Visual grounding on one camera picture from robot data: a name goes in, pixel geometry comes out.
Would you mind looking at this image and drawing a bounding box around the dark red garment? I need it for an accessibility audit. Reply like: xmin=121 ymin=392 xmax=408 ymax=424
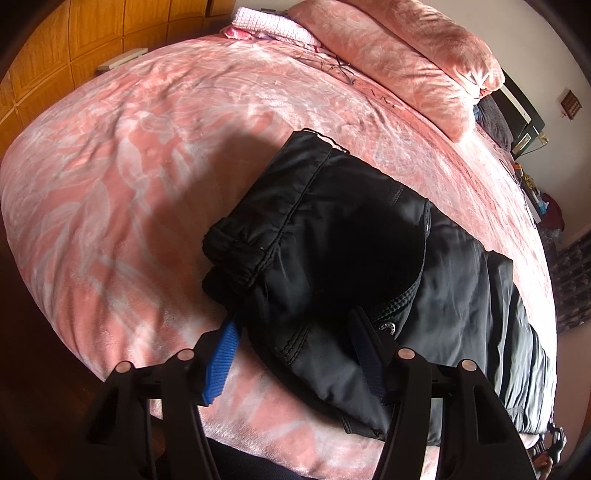
xmin=541 ymin=193 xmax=566 ymax=232

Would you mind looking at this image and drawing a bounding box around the grey pillow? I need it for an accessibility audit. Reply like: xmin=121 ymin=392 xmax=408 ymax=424
xmin=475 ymin=97 xmax=514 ymax=149

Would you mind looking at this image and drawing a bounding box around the dark patterned curtain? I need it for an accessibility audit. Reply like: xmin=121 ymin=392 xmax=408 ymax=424
xmin=550 ymin=237 xmax=591 ymax=334

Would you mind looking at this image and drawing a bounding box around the cluttered dark nightstand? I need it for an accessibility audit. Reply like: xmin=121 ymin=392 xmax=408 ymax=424
xmin=513 ymin=161 xmax=555 ymax=232

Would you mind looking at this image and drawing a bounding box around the black jacket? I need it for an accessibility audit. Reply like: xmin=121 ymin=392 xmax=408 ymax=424
xmin=202 ymin=130 xmax=557 ymax=446

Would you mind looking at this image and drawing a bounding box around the folded pink duvet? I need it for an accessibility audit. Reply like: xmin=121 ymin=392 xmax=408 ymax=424
xmin=288 ymin=0 xmax=506 ymax=141

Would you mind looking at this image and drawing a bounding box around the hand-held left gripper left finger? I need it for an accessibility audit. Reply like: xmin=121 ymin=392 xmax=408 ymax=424
xmin=69 ymin=318 xmax=242 ymax=480

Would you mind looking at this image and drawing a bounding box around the small white stool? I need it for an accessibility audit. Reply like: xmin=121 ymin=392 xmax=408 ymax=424
xmin=97 ymin=48 xmax=148 ymax=72

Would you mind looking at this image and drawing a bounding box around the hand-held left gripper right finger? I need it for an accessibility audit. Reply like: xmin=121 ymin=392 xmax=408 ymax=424
xmin=348 ymin=307 xmax=540 ymax=480

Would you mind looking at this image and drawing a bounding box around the white pink knitted cloth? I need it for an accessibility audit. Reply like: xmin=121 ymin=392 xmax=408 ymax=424
xmin=222 ymin=7 xmax=321 ymax=49

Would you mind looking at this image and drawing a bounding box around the thin black wire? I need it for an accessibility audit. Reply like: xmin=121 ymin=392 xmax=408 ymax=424
xmin=295 ymin=52 xmax=357 ymax=88

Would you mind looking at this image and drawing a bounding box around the bed with pink blanket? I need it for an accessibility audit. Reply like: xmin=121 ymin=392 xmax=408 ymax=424
xmin=0 ymin=34 xmax=561 ymax=480

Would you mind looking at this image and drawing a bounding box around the dark wooden headboard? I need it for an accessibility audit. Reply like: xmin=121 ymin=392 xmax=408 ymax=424
xmin=494 ymin=69 xmax=546 ymax=155

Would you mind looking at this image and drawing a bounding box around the wooden wardrobe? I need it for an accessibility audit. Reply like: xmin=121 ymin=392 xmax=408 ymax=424
xmin=0 ymin=0 xmax=250 ymax=153

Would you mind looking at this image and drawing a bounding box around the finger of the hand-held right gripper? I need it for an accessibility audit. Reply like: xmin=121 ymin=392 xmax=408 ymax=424
xmin=545 ymin=427 xmax=568 ymax=468

